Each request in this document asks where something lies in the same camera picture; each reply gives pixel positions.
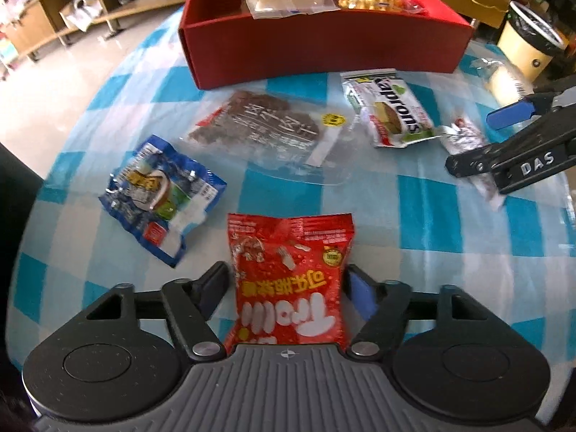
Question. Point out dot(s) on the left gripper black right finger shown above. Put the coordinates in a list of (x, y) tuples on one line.
[(382, 306)]

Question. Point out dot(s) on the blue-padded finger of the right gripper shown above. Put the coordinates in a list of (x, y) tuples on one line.
[(511, 114)]

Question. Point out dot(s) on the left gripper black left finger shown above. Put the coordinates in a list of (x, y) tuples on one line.
[(189, 305)]

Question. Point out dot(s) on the silver white snack packet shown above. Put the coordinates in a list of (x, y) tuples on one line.
[(466, 147)]

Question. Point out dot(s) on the red Trolli gummy packet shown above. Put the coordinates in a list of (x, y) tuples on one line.
[(288, 276)]

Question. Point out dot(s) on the white green Kaprons packet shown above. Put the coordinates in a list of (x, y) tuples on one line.
[(386, 106)]

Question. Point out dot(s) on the yellow waffle snack packet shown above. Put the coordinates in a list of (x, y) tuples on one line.
[(390, 6)]

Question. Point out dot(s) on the clear bag of bread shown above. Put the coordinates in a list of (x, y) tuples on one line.
[(279, 9)]

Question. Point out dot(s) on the round bun in wrapper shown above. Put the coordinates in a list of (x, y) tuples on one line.
[(503, 80)]

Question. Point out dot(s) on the beige trash can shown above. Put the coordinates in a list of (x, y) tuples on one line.
[(528, 41)]

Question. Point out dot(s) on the blue coconut snack packet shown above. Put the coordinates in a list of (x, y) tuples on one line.
[(160, 196)]

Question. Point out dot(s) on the blue white checkered tablecloth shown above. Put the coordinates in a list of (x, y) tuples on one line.
[(413, 222)]

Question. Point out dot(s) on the brown dried meat packet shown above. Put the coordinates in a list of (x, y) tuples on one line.
[(283, 136)]

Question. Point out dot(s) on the red cardboard box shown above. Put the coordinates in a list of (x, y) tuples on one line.
[(224, 45)]

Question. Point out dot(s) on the wooden TV stand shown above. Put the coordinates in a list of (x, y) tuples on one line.
[(30, 24)]

